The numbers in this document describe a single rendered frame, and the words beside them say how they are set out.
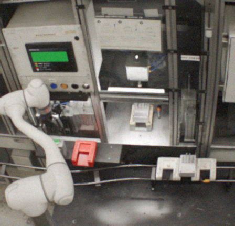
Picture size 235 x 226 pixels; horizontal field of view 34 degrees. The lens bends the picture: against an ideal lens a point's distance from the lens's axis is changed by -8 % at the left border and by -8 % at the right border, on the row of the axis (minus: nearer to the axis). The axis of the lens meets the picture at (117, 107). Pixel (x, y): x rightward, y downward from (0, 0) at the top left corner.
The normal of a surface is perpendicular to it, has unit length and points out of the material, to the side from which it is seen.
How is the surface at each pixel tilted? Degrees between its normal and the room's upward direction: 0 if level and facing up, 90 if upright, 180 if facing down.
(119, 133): 0
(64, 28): 90
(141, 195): 0
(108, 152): 0
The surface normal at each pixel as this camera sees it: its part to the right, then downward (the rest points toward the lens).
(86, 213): -0.11, -0.65
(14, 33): -0.14, 0.76
